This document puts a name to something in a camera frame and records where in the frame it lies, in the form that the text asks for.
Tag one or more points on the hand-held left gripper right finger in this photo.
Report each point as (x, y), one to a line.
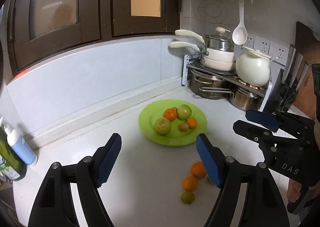
(208, 159)

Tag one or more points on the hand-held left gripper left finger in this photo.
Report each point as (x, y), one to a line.
(108, 164)

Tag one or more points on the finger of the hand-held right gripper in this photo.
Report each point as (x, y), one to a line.
(250, 130)
(262, 118)

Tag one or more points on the orange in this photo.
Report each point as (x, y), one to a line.
(170, 114)
(192, 122)
(189, 183)
(198, 169)

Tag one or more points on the brown kiwi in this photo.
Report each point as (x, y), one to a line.
(184, 127)

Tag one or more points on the small green citrus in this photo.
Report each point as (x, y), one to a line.
(187, 197)

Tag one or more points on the green apple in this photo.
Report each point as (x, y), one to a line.
(184, 111)
(162, 126)

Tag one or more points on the green plate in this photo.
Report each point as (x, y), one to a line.
(147, 119)

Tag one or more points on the person's right hand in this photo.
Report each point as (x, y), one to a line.
(293, 190)

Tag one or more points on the black knife block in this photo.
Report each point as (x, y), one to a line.
(273, 97)

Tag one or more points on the stainless steel pot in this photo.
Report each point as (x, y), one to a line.
(245, 99)
(210, 87)

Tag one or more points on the black kitchen scissors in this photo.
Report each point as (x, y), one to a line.
(287, 97)

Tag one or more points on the wooden bead trivet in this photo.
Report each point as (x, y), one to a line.
(250, 87)

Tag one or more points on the white ceramic pot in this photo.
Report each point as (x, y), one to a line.
(252, 67)

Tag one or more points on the brown wooden cutting board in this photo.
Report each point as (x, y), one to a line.
(303, 49)

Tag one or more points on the white ladle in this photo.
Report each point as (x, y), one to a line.
(239, 34)

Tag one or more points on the white pump bottle blue label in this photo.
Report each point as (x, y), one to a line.
(22, 149)

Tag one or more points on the grey white pot shelf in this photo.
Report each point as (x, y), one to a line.
(187, 67)

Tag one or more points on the glass pot lid white knob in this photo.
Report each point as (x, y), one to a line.
(221, 35)

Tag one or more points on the green dish soap bottle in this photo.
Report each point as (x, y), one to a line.
(10, 164)

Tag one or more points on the brown framed glass window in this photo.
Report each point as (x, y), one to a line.
(120, 4)
(22, 17)

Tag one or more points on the white wall outlet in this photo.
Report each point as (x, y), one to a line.
(264, 45)
(280, 52)
(252, 41)

